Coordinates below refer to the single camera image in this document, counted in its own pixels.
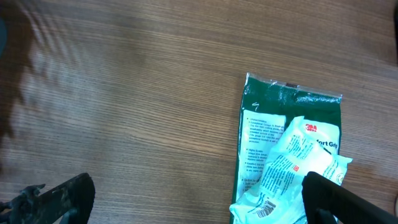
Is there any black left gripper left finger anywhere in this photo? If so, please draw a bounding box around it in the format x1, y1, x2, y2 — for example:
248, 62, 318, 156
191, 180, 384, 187
1, 173, 95, 224

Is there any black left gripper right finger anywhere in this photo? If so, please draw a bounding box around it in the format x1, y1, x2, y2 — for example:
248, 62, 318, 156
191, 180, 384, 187
302, 172, 397, 224

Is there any teal white small packet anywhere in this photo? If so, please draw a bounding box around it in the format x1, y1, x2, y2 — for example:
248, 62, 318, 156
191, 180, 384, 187
229, 116, 352, 224

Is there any green 3M glove package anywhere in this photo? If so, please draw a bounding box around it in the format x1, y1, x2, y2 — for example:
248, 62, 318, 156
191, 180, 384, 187
232, 73, 343, 202

